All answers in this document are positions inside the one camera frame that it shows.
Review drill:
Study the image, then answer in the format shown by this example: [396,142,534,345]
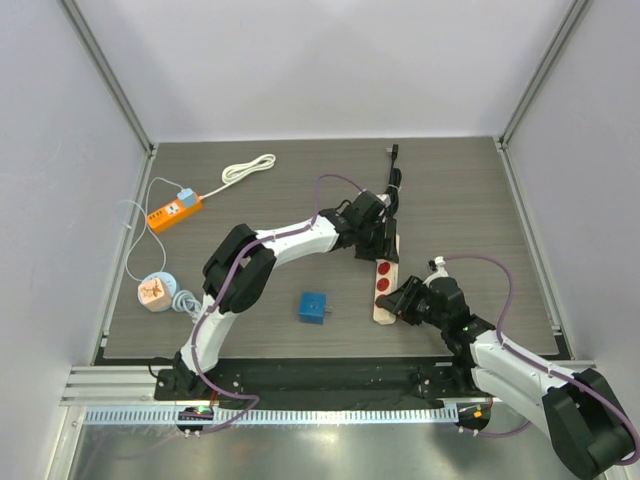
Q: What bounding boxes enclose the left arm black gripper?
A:
[355,217,398,263]

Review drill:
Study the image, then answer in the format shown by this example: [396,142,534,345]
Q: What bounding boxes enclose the beige power strip red sockets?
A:
[372,259,399,325]

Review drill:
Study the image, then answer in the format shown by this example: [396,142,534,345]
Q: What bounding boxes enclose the blue cube plug adapter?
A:
[298,291,332,325]

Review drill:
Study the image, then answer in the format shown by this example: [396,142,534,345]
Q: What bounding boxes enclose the white power cord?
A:
[199,152,278,201]

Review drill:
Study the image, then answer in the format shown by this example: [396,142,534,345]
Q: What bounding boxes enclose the orange power strip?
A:
[147,192,203,234]

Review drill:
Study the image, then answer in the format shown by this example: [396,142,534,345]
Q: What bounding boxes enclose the thin white usb cable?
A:
[113,177,181,282]

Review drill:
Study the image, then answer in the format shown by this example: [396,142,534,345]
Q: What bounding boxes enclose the light blue usb charger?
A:
[177,188,199,209]

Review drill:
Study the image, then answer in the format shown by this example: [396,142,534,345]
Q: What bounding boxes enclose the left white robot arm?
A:
[169,187,399,400]

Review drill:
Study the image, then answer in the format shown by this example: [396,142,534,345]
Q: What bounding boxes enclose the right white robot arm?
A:
[375,276,639,479]

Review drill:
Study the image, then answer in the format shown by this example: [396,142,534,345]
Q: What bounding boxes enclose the round blue pink socket hub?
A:
[137,272,179,313]

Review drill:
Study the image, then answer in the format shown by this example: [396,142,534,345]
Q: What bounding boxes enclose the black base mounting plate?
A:
[153,357,496,409]

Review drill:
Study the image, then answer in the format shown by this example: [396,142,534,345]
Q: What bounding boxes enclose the black power cord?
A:
[383,144,404,221]

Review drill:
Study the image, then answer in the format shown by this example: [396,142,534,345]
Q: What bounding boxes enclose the white slotted cable duct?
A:
[84,404,459,427]

